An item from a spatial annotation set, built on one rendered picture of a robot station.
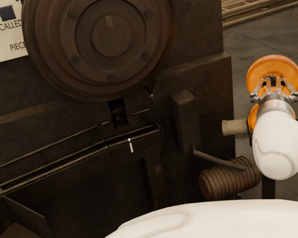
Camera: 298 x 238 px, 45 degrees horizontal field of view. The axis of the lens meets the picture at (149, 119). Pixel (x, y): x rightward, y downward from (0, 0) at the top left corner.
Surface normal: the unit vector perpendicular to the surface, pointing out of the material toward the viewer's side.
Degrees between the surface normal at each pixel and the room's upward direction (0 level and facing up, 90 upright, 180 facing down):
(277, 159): 75
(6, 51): 90
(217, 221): 5
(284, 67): 93
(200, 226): 3
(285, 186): 0
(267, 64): 93
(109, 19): 90
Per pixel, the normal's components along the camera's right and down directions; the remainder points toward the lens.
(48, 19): -0.66, 0.08
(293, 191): -0.15, -0.85
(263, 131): -0.70, -0.63
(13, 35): 0.33, 0.43
